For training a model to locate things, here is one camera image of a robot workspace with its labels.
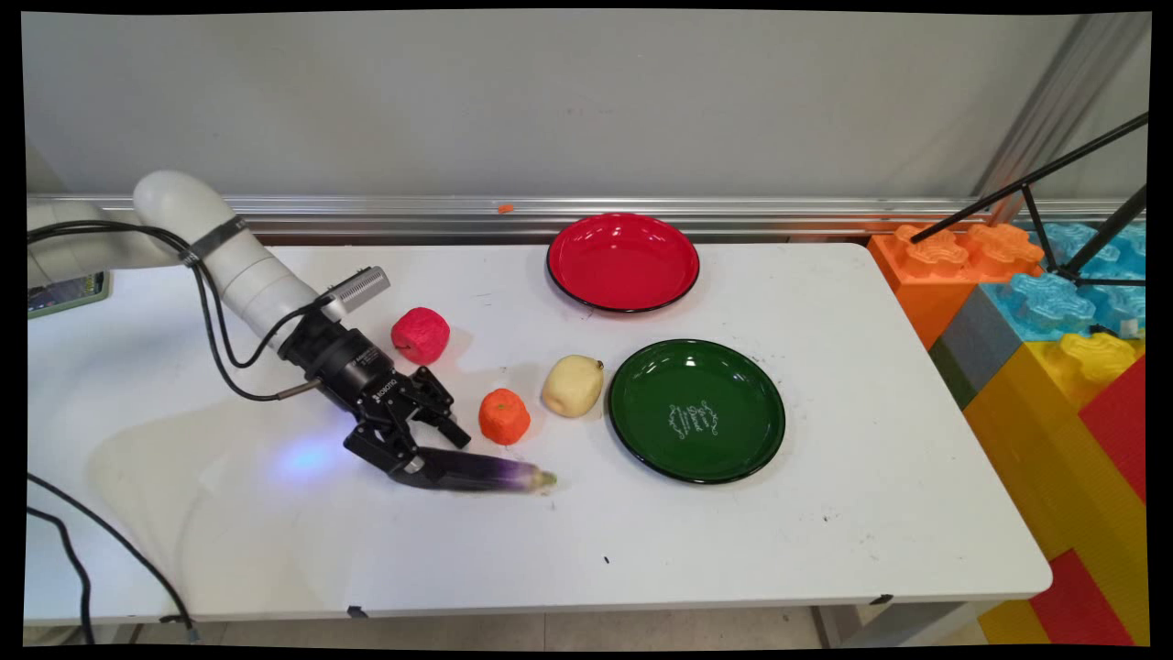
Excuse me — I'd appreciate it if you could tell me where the slanted aluminium profile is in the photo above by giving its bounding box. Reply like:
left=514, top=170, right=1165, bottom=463
left=971, top=13, right=1151, bottom=223

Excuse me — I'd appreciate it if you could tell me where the grey giant building block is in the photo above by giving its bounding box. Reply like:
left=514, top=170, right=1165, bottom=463
left=928, top=286, right=1027, bottom=410

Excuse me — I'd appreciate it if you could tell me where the red toy apple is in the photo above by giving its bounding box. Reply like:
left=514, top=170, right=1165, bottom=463
left=390, top=306, right=451, bottom=367

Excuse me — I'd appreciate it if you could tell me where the grey table leg frame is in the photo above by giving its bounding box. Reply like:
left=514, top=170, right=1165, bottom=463
left=811, top=600, right=1000, bottom=648

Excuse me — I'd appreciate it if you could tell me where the green plate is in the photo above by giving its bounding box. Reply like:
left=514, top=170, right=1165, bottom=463
left=607, top=338, right=787, bottom=486

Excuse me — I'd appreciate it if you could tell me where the orange giant building block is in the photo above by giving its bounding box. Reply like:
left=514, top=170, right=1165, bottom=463
left=866, top=223, right=1046, bottom=349

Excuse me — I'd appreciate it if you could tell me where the yellow toy pear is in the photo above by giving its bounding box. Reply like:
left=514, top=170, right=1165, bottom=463
left=541, top=354, right=606, bottom=420

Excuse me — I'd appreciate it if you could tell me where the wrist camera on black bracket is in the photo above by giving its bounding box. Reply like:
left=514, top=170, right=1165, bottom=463
left=319, top=266, right=392, bottom=319

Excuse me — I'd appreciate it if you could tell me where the plain black cable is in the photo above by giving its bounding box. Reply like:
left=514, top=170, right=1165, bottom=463
left=26, top=220, right=323, bottom=644

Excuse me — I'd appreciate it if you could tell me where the blue giant building block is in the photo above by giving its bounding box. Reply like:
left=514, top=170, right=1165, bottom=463
left=1036, top=220, right=1146, bottom=276
left=981, top=271, right=1146, bottom=342

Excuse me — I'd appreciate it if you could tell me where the aluminium rail along wall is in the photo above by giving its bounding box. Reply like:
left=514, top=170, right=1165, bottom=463
left=27, top=192, right=1146, bottom=243

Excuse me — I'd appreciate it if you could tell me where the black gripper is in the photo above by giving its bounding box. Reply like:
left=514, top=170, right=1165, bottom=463
left=278, top=307, right=473, bottom=485

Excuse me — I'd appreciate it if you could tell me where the red giant building block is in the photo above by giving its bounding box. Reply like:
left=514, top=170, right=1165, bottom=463
left=1028, top=548, right=1137, bottom=647
left=1079, top=357, right=1148, bottom=503

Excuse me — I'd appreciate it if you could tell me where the black velcro cable strap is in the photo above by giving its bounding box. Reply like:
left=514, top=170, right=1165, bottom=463
left=181, top=216, right=250, bottom=267

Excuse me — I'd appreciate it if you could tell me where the smartphone in green case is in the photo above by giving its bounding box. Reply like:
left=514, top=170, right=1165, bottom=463
left=27, top=271, right=112, bottom=320

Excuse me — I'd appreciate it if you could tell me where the yellow giant building block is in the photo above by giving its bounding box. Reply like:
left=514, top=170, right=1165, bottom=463
left=962, top=330, right=1151, bottom=646

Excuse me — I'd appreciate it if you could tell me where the orange toy tangerine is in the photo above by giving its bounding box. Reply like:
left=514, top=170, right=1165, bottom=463
left=477, top=388, right=532, bottom=447

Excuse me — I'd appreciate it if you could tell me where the black tripod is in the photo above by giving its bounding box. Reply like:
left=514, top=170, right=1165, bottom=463
left=910, top=110, right=1149, bottom=287

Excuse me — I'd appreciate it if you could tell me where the red plate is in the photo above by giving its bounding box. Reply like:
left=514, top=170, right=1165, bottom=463
left=546, top=212, right=701, bottom=314

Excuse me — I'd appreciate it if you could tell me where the purple toy eggplant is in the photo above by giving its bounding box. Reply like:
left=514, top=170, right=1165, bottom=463
left=394, top=446, right=558, bottom=496

